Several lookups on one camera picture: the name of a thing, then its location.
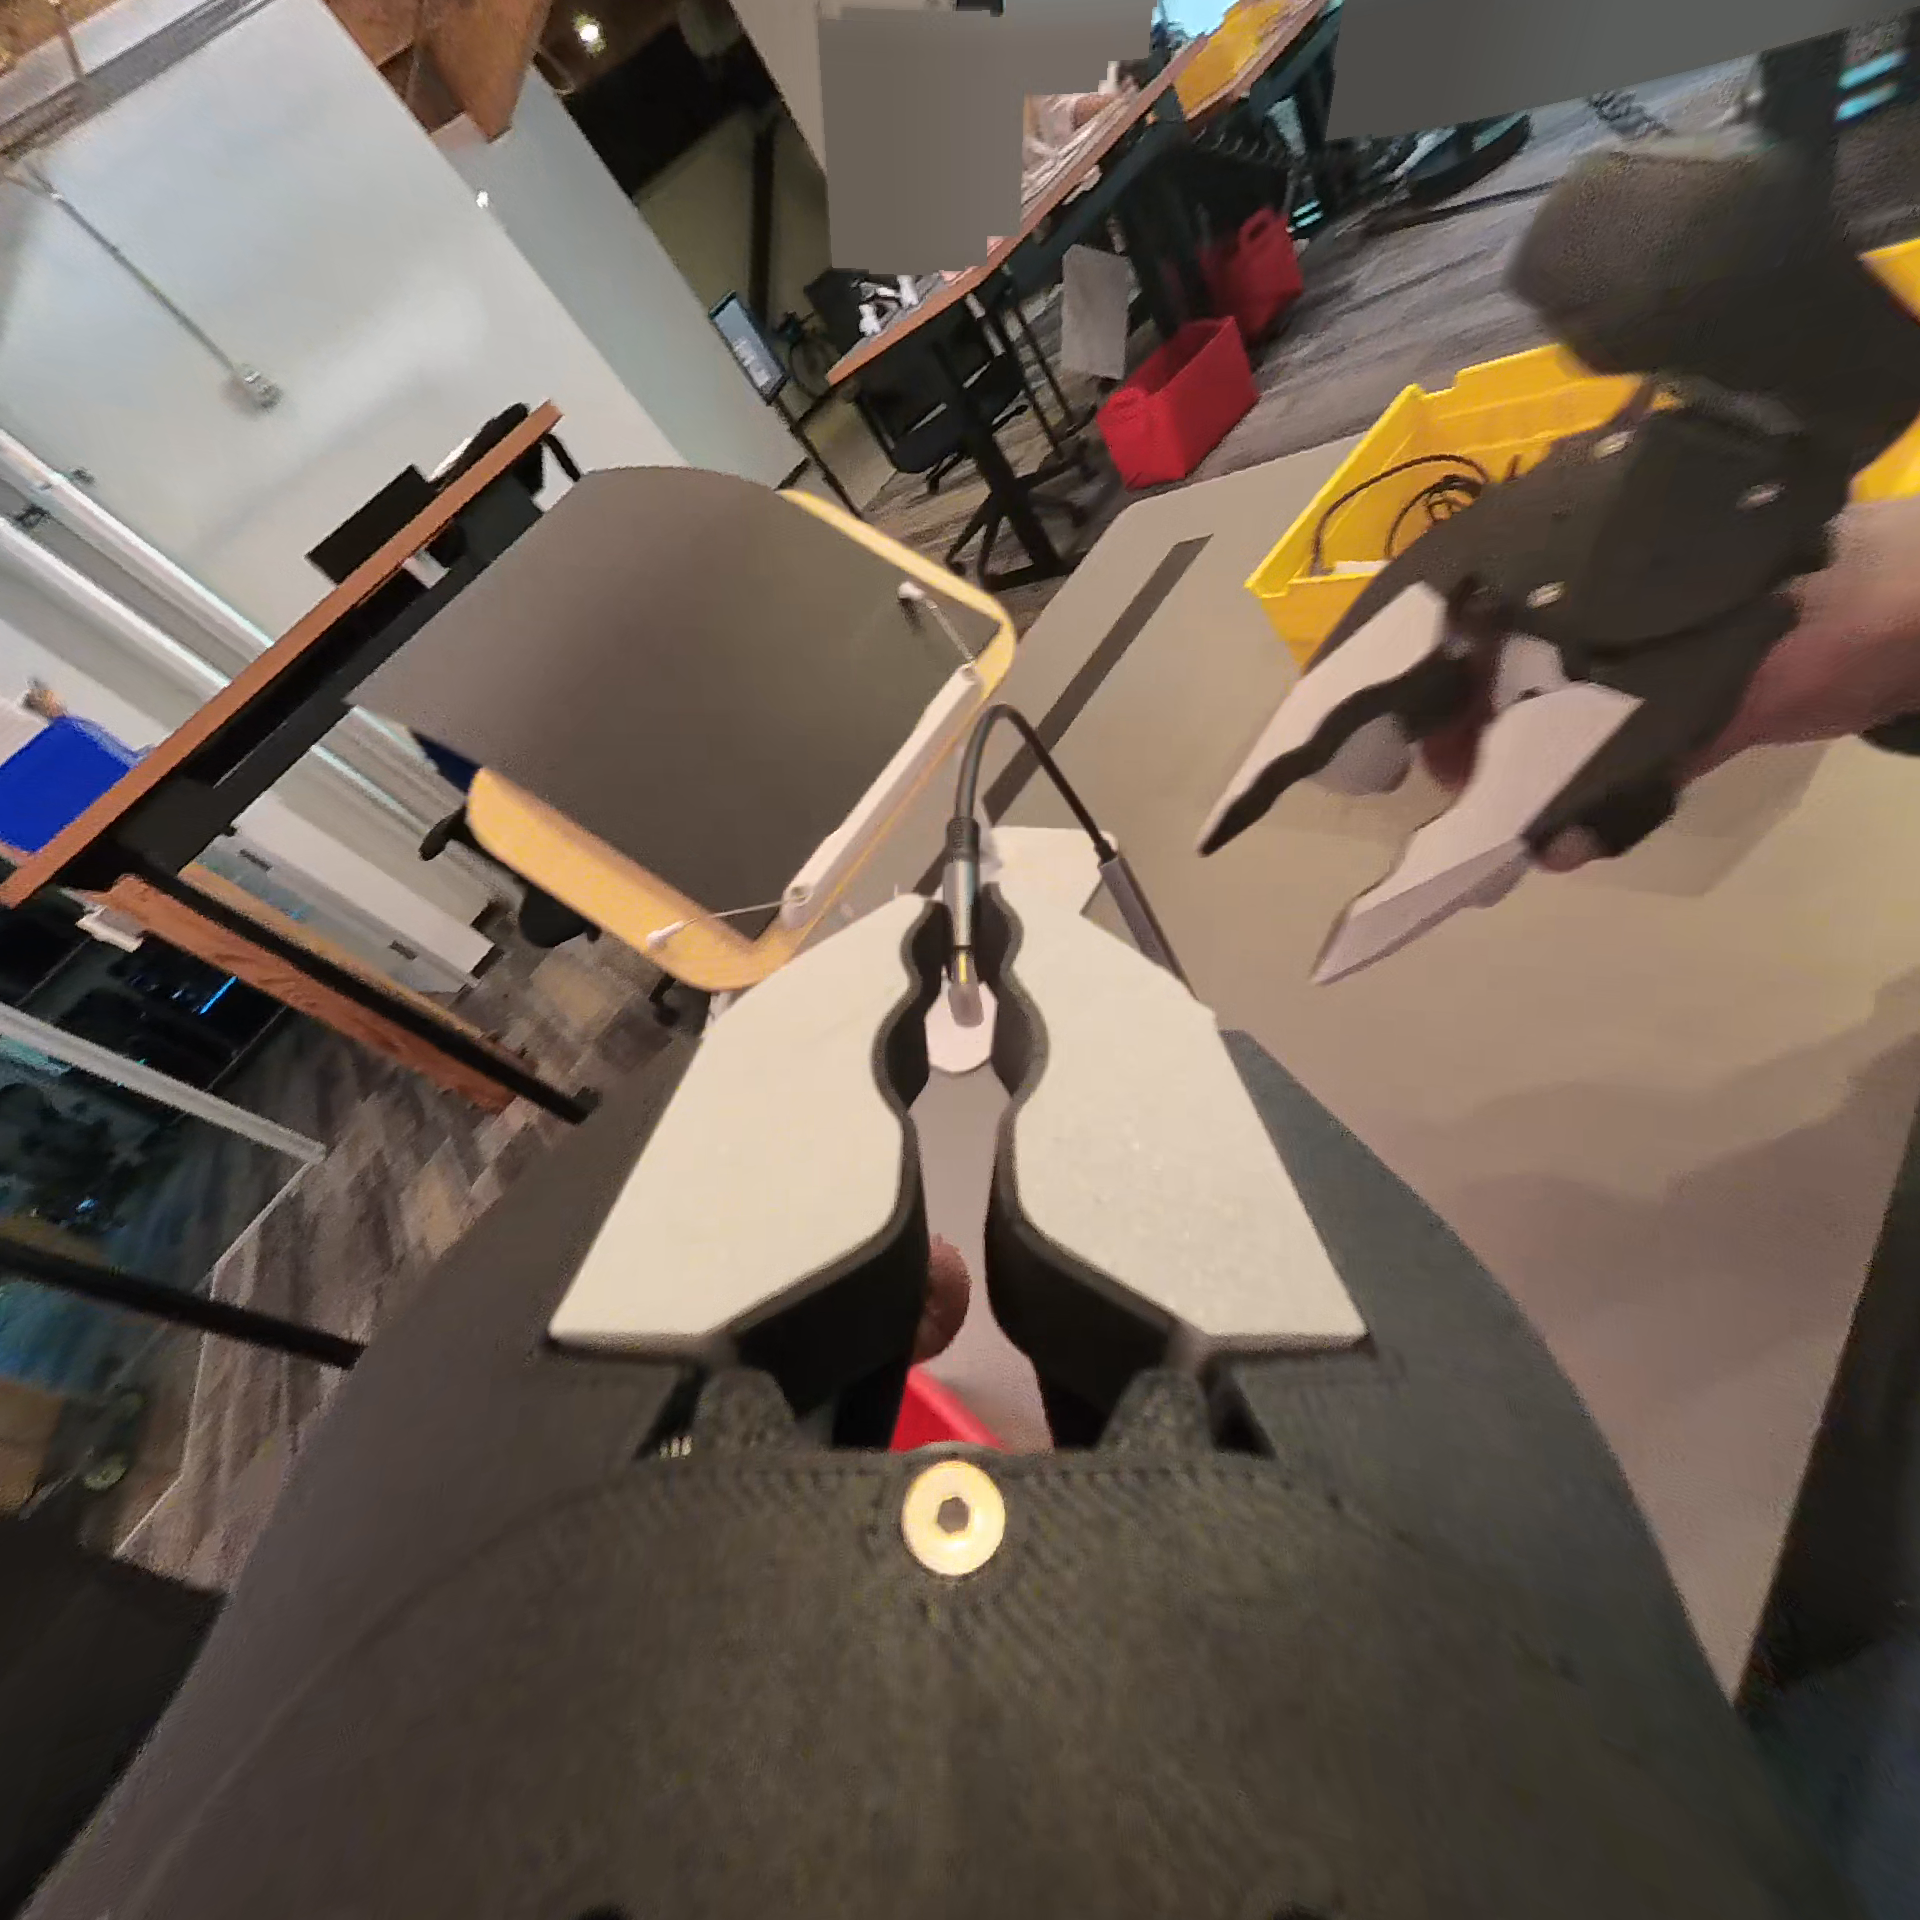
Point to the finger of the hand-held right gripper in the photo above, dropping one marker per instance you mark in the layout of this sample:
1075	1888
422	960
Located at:
1484	840
1349	675

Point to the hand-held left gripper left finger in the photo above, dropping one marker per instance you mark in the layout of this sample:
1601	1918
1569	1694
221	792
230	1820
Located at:
750	1172

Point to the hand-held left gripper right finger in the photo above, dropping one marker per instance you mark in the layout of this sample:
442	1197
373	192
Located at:
1186	1186

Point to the red plastic bin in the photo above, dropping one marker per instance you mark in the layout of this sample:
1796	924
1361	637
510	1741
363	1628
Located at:
938	1419

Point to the grey lettered USB hub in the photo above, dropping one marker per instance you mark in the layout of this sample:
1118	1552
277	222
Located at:
963	901

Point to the yellow plastic bin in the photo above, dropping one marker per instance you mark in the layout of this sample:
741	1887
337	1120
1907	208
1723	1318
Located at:
1500	413

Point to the small red bin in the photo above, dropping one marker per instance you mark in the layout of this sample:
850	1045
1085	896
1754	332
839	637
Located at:
1179	406
1254	278

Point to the white paper sheet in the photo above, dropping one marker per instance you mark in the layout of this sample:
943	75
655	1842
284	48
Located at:
1094	316

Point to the wooden framed dark board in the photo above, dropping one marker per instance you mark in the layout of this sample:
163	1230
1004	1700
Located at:
675	675

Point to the long wooden table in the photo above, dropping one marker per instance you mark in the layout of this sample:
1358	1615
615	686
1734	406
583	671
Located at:
961	293

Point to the wooden top desk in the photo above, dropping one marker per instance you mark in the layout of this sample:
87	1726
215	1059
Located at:
270	672

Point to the blue storage box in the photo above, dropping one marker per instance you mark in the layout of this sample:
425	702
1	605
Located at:
61	781

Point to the person's leg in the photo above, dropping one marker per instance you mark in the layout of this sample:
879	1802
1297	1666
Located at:
1862	1770

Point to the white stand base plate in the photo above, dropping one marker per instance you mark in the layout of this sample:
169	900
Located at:
1050	863

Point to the wooden rail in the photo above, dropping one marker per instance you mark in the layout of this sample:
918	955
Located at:
346	997

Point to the small wall screen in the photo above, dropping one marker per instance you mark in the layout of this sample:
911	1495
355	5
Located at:
748	346

